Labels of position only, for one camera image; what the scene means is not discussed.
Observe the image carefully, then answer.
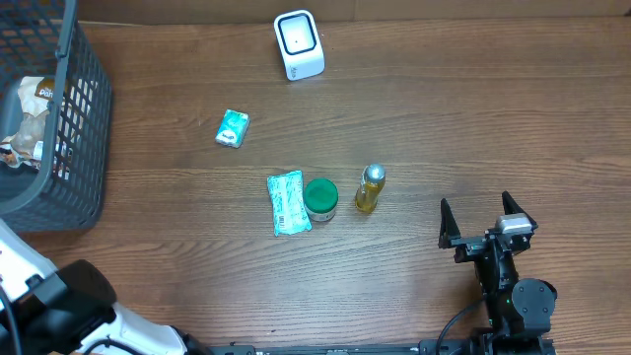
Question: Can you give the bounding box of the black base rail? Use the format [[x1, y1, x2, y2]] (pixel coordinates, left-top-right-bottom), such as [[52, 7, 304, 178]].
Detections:
[[209, 339, 474, 355]]

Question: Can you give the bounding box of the yellow oil bottle silver cap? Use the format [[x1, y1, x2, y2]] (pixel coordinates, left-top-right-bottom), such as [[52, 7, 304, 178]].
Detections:
[[355, 163, 386, 213]]

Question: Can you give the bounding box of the beige bread snack bag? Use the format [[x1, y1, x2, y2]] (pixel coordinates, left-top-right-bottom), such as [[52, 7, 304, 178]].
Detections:
[[1, 76, 55, 169]]

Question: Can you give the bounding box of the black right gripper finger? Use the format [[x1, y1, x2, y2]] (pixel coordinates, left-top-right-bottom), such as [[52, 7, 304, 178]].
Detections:
[[502, 190, 537, 230], [438, 198, 461, 249]]

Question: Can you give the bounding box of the white barcode scanner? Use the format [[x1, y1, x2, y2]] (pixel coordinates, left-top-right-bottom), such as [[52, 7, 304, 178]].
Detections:
[[273, 9, 325, 81]]

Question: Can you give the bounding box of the teal wipes packet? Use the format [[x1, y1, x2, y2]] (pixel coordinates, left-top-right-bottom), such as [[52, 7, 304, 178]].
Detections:
[[267, 171, 312, 237]]

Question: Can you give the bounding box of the small teal tissue pack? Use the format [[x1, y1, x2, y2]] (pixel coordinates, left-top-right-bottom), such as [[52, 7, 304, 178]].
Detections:
[[215, 109, 250, 148]]

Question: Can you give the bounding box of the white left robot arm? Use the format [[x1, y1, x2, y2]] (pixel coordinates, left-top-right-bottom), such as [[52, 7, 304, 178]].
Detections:
[[1, 223, 210, 355]]

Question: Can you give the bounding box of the dark grey plastic basket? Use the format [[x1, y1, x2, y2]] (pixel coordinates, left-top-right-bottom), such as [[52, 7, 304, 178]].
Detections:
[[1, 1, 112, 232]]

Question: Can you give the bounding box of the green lid jar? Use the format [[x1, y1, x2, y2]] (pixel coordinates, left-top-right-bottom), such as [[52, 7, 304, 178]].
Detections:
[[304, 178, 339, 222]]

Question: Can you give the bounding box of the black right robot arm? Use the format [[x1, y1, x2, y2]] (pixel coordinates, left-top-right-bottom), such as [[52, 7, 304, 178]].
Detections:
[[434, 191, 558, 355]]

